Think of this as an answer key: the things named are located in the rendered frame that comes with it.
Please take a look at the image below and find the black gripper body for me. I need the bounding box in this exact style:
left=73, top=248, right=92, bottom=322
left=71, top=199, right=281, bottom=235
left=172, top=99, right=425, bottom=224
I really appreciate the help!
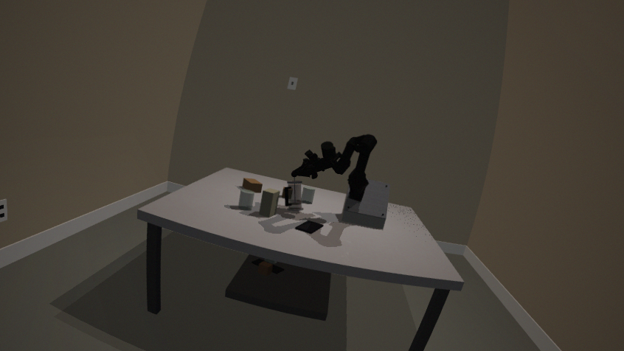
left=303, top=158, right=326, bottom=179

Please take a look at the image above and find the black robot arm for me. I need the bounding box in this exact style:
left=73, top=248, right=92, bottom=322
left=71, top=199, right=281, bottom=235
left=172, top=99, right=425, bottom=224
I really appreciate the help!
left=305, top=134, right=377, bottom=201

